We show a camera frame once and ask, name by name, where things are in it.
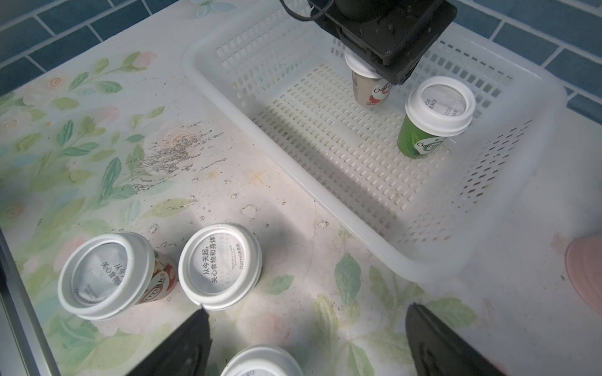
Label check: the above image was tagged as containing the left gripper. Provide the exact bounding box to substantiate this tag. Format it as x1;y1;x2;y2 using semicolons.
315;0;457;85

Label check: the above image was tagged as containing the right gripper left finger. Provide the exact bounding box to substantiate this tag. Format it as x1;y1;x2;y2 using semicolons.
129;309;212;375

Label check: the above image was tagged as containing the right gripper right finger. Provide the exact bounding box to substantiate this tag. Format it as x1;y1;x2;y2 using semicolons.
405;303;504;376

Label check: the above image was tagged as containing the yogurt cup red label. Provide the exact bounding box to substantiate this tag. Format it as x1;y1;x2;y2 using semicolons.
344;49;393;108

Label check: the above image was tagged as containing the white plastic basket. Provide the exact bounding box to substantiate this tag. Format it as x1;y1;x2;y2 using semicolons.
182;1;568;283

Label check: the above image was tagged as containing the yogurt cup bottom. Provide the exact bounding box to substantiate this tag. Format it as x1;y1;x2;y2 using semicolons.
221;345;304;376

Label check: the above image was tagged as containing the pink pen holder cup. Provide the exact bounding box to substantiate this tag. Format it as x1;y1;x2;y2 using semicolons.
565;235;601;315

